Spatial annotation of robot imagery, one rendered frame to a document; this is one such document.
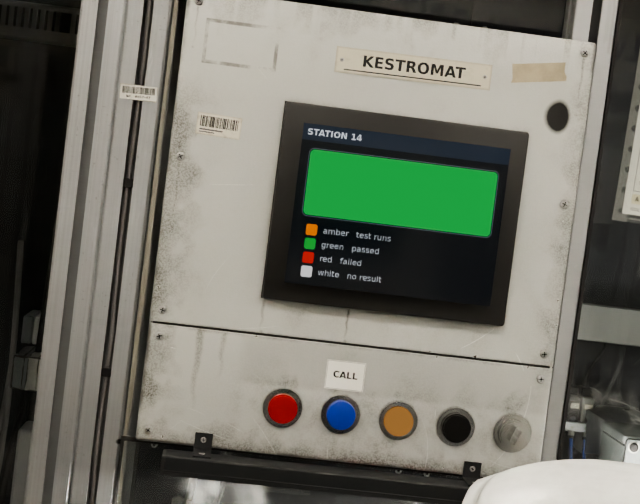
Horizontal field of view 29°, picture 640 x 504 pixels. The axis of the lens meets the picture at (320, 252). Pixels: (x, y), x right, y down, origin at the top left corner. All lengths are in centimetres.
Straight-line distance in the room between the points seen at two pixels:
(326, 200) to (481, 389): 26
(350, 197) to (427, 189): 8
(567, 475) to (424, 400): 49
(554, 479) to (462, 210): 49
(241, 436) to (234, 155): 29
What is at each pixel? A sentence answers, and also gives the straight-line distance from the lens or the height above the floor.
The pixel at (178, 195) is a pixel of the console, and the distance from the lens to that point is 127.
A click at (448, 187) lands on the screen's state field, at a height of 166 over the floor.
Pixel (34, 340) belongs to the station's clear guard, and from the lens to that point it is 133.
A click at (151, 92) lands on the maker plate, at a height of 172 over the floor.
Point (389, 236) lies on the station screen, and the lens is 126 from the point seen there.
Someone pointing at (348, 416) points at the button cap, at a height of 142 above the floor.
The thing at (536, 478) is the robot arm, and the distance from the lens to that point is 84.
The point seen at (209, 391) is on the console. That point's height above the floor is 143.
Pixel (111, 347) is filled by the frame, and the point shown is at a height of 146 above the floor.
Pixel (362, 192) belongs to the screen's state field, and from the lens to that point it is 125.
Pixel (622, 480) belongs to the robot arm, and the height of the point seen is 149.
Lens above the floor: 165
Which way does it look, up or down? 3 degrees down
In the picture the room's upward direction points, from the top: 7 degrees clockwise
